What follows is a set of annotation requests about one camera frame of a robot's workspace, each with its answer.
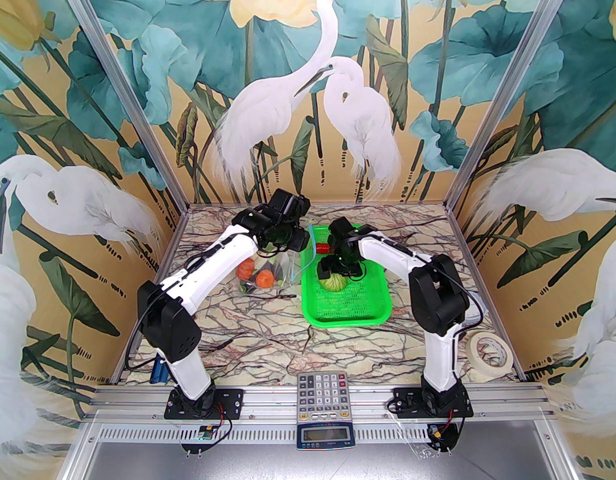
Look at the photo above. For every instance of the green toy cabbage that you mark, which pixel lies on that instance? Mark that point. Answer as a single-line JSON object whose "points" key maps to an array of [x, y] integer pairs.
{"points": [[332, 284]]}

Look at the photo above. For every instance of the red toy chili pepper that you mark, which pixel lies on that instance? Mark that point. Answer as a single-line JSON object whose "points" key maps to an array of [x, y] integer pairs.
{"points": [[324, 249]]}

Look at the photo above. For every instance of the clear zip-top bag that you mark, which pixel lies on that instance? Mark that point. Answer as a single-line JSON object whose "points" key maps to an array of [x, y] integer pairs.
{"points": [[287, 278]]}

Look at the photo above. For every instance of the green plastic mesh tray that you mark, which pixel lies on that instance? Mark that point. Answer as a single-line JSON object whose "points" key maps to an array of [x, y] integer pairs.
{"points": [[348, 308]]}

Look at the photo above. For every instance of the red-orange toy tomato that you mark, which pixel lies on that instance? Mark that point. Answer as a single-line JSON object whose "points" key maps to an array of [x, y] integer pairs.
{"points": [[264, 281]]}

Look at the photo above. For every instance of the red tomato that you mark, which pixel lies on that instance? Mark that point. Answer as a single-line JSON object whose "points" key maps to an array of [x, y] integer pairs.
{"points": [[245, 269]]}

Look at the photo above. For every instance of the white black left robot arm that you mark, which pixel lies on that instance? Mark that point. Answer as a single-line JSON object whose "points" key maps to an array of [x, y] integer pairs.
{"points": [[212, 268]]}

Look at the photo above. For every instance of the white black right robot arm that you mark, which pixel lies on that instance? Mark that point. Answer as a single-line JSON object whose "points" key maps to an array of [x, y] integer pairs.
{"points": [[393, 253]]}

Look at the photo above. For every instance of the grey desk calculator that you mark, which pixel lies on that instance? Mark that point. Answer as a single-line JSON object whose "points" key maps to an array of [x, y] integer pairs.
{"points": [[322, 393]]}

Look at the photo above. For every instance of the beige masking tape roll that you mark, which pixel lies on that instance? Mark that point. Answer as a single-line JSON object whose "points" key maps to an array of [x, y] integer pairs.
{"points": [[488, 367]]}

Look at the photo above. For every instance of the small green circuit board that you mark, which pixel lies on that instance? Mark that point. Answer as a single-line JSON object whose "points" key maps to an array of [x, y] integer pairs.
{"points": [[205, 433]]}

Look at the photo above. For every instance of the perforated metal panel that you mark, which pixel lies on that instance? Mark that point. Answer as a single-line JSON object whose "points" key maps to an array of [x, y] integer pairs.
{"points": [[137, 434]]}

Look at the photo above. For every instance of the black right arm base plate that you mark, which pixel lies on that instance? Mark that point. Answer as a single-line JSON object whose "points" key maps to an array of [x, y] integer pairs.
{"points": [[403, 398]]}

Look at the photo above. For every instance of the aluminium frame rail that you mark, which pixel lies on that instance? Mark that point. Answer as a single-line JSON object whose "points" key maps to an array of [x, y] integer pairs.
{"points": [[272, 398]]}

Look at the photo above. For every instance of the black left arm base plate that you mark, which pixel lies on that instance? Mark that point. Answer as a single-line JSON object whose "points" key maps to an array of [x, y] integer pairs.
{"points": [[232, 399]]}

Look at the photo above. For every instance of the black bracket with yellow connector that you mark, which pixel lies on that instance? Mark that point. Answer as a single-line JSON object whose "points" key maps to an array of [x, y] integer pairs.
{"points": [[440, 435]]}

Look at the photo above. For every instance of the aluminium frame post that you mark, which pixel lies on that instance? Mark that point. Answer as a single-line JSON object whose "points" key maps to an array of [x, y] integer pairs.
{"points": [[123, 88], [506, 88]]}

